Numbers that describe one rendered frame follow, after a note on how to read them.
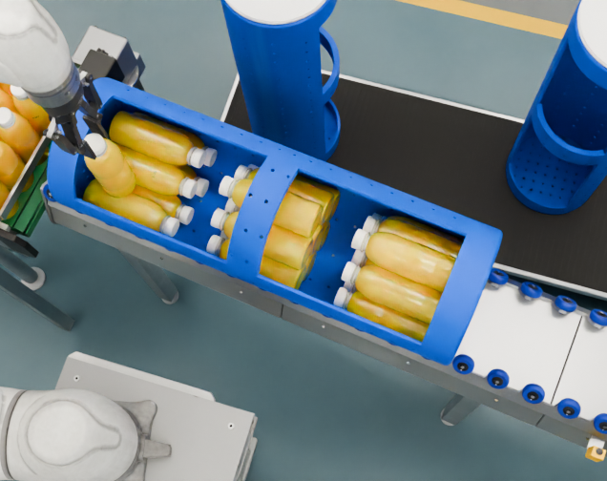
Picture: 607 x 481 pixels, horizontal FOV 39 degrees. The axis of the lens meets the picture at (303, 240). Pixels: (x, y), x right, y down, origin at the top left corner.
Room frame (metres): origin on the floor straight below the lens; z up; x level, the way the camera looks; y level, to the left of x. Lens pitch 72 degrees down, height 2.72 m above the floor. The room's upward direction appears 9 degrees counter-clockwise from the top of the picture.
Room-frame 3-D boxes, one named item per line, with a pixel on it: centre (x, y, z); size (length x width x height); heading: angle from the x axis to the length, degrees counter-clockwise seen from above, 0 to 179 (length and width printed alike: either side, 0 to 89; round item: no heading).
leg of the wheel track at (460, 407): (0.24, -0.37, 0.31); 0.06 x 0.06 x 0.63; 58
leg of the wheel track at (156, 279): (0.76, 0.46, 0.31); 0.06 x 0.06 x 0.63; 58
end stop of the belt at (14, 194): (0.90, 0.55, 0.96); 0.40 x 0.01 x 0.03; 148
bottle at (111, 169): (0.71, 0.36, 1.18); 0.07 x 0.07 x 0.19
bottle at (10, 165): (0.84, 0.63, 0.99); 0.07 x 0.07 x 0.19
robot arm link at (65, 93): (0.71, 0.36, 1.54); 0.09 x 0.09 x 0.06
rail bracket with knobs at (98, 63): (1.05, 0.41, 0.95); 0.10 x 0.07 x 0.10; 148
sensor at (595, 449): (0.07, -0.53, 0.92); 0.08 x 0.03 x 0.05; 148
